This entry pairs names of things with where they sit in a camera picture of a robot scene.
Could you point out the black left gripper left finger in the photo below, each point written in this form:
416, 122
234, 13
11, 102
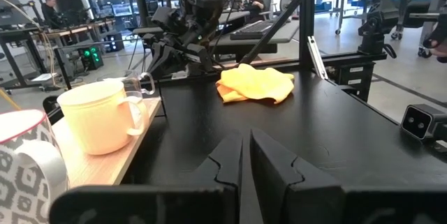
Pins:
227, 171

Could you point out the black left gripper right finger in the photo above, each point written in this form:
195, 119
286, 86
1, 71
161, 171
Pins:
279, 182

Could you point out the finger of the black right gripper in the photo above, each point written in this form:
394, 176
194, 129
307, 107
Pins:
170, 58
155, 58

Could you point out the clear glass mug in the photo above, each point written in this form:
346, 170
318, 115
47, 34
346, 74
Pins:
132, 83

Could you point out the orange ceramic mug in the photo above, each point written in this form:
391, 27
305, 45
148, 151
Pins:
94, 119

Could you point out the grey white patterned mug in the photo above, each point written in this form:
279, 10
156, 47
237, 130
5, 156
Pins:
31, 182

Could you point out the black computer keyboard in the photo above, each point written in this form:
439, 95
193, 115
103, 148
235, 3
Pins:
253, 30

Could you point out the green-lit computer tower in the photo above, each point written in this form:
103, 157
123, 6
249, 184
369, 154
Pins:
91, 58

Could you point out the yellow cloth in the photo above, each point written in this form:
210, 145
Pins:
255, 82

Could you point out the person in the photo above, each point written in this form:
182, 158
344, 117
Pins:
50, 13
256, 6

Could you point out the black mesh office chair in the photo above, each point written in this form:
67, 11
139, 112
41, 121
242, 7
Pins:
268, 4

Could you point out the wooden workbench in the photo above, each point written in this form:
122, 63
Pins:
70, 30

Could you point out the black diagonal brace bar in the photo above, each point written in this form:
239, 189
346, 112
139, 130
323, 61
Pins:
279, 20

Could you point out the grey keyboard desk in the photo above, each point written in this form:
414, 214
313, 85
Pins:
290, 33

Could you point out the black table clamp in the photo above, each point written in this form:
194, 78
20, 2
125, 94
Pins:
49, 103

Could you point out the black control box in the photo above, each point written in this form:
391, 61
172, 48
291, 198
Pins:
352, 88

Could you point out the wooden cutting board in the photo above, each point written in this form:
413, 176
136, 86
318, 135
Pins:
104, 168

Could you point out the silver aluminium strip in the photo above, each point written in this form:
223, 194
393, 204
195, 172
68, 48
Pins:
317, 58

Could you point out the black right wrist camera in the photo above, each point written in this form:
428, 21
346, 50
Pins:
162, 16

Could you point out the black rig post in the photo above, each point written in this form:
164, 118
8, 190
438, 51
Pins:
307, 14

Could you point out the black table-level camera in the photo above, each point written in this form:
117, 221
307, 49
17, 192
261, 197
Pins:
419, 123

